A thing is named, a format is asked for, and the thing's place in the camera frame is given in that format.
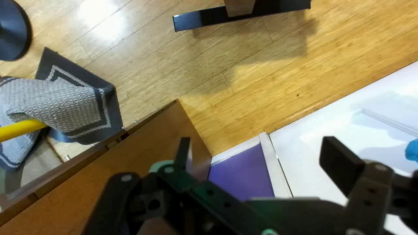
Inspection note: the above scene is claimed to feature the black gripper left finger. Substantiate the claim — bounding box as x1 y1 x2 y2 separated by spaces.
82 135 280 235

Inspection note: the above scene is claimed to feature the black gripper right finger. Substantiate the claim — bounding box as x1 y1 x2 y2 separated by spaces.
319 134 418 235

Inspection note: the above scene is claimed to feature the white panel door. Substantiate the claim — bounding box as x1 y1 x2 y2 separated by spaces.
269 59 418 235

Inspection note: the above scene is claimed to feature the brown wooden cabinet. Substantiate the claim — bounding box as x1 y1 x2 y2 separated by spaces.
0 97 213 235

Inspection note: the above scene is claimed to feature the yellow pole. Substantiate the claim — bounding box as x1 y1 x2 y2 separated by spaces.
0 118 48 143

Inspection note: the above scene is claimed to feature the black flat stand foot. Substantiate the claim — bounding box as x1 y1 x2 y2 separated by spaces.
171 0 314 32

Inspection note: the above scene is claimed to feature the dark gray round object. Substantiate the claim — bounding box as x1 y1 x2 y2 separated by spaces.
0 0 34 62

